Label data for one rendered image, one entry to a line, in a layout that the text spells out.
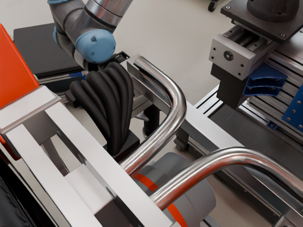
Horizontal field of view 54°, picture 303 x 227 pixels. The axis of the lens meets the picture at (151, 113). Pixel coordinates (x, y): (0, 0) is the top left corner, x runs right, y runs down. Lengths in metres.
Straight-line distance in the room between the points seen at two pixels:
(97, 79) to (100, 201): 0.20
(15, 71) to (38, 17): 2.17
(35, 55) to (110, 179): 1.40
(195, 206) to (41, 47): 1.33
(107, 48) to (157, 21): 1.72
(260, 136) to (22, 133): 1.24
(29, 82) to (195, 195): 0.30
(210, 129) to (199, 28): 1.86
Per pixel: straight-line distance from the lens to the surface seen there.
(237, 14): 0.98
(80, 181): 0.29
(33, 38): 1.74
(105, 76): 0.43
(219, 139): 0.45
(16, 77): 0.36
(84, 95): 0.42
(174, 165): 0.50
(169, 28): 2.26
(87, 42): 0.60
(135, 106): 0.54
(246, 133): 1.43
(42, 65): 1.56
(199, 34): 2.22
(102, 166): 0.26
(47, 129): 0.32
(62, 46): 0.80
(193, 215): 0.48
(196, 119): 0.46
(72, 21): 0.66
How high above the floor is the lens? 1.35
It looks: 53 degrees down
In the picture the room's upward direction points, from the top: straight up
